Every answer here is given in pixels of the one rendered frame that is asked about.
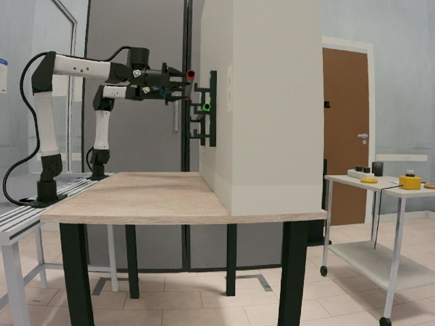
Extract beige wall panel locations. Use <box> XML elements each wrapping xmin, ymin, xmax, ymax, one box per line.
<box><xmin>199</xmin><ymin>0</ymin><xmax>324</xmax><ymax>216</ymax></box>

